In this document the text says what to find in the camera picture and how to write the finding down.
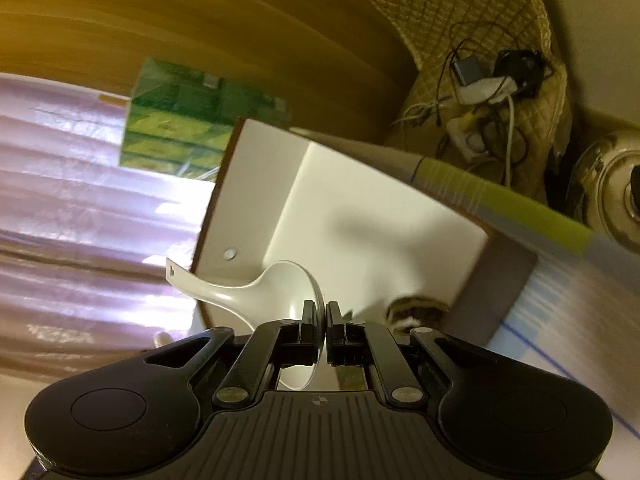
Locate grey charger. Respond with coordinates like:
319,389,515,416
452,57,481,86

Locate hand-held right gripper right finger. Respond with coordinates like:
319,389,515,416
325,300,501,406

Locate black power adapter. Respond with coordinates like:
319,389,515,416
495,50,543,96

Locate white cable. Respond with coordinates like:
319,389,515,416
504,94,519,186

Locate dark brown snack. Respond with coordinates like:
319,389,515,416
389,297,451,333

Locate shiny metal kettle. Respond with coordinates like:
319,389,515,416
567,130,640,256

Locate purple sheer curtain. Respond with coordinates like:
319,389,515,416
0,72,221,356

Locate green tissue pack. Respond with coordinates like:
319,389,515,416
119,58,291,173

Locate tangled black cables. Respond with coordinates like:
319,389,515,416
435,20,556,161

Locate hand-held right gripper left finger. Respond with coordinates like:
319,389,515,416
142,300,326,408

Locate checkered cloth desktop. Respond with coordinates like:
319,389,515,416
410,155,640,441

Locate wooden wardrobe panel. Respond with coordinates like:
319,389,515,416
0,0,421,146

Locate white cardboard box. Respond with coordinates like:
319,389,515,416
192,117,538,346

